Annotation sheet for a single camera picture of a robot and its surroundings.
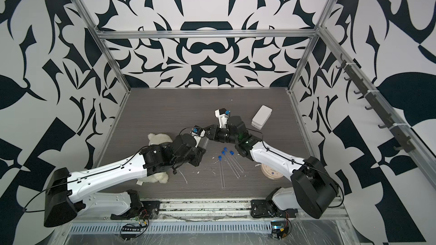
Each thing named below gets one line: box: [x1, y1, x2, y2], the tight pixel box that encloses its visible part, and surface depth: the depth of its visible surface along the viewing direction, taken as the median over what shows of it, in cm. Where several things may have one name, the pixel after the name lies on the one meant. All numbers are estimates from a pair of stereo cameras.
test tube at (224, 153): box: [221, 150, 241, 179], surface depth 88 cm
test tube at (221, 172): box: [218, 155, 226, 189], surface depth 86 cm
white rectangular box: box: [250, 104, 273, 130], surface depth 104 cm
